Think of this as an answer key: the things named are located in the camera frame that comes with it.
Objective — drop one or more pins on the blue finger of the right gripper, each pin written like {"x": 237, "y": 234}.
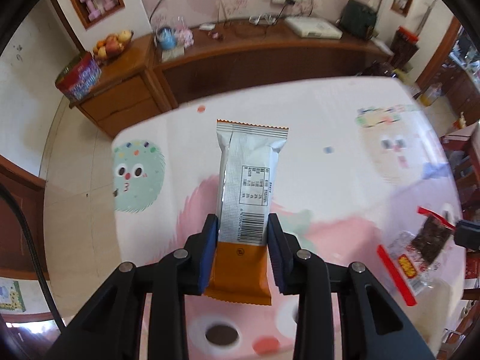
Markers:
{"x": 467, "y": 235}

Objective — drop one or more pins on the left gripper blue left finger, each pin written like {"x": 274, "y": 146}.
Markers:
{"x": 207, "y": 249}

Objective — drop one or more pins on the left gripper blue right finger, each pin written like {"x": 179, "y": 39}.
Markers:
{"x": 281, "y": 249}

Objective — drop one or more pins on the orange white snack bar packet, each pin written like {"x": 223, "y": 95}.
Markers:
{"x": 248, "y": 168}

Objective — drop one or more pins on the cartoon printed tablecloth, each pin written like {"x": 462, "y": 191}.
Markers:
{"x": 359, "y": 162}

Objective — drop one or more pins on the small wooden drawer cabinet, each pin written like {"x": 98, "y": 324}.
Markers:
{"x": 128, "y": 90}

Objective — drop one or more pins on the long wooden tv cabinet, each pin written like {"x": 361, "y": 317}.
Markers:
{"x": 239, "y": 55}

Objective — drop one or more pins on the pink toy figure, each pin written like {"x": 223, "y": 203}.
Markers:
{"x": 184, "y": 35}

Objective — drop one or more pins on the dark tall bin red lid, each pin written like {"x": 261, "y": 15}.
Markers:
{"x": 404, "y": 46}

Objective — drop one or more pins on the blue cup on cabinet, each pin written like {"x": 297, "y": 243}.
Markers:
{"x": 165, "y": 38}

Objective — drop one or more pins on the red round tin box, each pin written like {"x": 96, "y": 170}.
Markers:
{"x": 78, "y": 78}

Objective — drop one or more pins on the fruit bowl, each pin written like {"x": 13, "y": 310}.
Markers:
{"x": 112, "y": 46}

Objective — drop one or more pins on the white set-top box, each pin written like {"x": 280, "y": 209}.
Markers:
{"x": 309, "y": 27}

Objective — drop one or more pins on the black air fryer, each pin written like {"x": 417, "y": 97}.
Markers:
{"x": 358, "y": 19}

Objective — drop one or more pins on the pink dumbbells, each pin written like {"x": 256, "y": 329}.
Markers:
{"x": 96, "y": 8}

